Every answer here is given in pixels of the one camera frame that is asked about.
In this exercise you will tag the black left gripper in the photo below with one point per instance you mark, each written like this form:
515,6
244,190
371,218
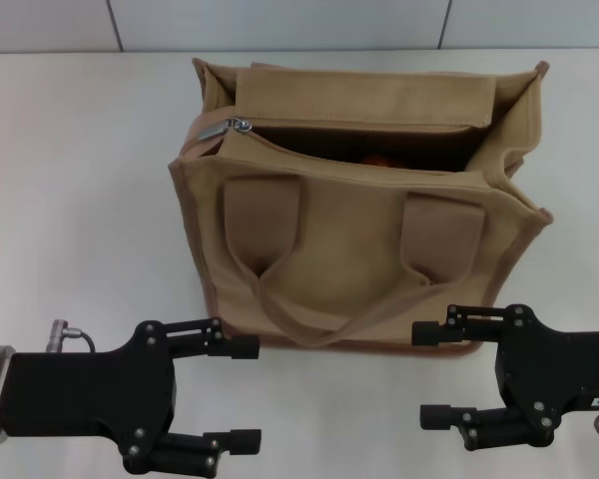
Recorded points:
90,394

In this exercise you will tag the khaki canvas food bag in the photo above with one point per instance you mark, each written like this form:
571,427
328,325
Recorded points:
349,239

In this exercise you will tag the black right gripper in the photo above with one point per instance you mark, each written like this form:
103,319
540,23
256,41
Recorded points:
554,369

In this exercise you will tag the silver zipper pull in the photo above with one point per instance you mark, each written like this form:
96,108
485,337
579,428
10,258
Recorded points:
214,131

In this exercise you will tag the orange item inside bag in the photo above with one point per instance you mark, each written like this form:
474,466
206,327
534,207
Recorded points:
379,160

